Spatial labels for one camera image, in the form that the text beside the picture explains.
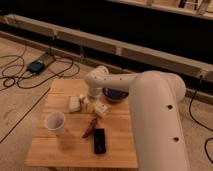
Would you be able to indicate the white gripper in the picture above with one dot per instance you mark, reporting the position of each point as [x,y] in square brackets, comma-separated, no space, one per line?
[94,93]

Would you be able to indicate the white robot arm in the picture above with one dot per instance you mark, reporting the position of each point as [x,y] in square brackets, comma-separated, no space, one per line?
[156,124]

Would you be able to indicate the dark blue bowl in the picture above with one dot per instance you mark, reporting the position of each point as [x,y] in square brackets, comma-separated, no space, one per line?
[114,95]

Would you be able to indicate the white sponge block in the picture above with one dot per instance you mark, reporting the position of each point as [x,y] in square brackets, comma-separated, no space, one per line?
[74,104]

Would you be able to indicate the wooden table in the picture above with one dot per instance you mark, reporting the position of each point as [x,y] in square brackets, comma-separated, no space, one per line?
[71,150]

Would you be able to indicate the black remote control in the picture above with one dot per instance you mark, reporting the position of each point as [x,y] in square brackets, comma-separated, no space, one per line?
[99,141]

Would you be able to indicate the clear plastic bottle white label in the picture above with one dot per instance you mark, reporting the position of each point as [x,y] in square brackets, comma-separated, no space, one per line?
[93,106]

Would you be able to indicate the white paper cup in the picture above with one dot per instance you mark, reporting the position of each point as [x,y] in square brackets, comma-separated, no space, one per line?
[55,123]

